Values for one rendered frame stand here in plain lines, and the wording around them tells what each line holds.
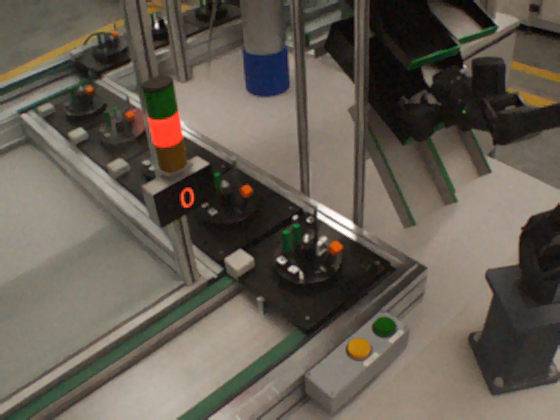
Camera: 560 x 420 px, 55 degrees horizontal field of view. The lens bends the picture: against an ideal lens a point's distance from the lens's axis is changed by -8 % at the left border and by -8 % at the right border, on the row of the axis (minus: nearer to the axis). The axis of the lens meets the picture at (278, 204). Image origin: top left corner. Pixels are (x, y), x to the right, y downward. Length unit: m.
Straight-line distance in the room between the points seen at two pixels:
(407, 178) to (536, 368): 0.48
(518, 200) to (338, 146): 0.54
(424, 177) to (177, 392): 0.69
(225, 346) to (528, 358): 0.57
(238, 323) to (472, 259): 0.57
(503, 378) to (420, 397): 0.16
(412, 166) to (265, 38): 0.81
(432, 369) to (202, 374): 0.44
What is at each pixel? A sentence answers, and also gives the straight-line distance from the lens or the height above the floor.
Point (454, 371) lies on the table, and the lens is 1.17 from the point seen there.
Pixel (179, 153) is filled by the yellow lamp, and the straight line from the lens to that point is 0.96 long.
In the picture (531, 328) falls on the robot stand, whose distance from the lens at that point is 1.01.
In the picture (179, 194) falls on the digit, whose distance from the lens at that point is 0.99.
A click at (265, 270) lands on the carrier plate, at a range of 1.18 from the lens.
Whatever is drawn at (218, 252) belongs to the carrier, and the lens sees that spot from 1.23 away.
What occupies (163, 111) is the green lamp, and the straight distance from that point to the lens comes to 0.91.
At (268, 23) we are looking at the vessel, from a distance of 1.90.
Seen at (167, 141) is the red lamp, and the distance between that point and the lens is 0.94.
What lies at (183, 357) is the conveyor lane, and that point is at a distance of 1.13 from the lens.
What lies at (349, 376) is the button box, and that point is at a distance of 1.02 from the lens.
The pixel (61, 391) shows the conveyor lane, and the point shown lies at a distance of 1.11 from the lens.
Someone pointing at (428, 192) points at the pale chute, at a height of 1.02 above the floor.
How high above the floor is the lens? 1.80
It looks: 39 degrees down
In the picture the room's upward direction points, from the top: 4 degrees counter-clockwise
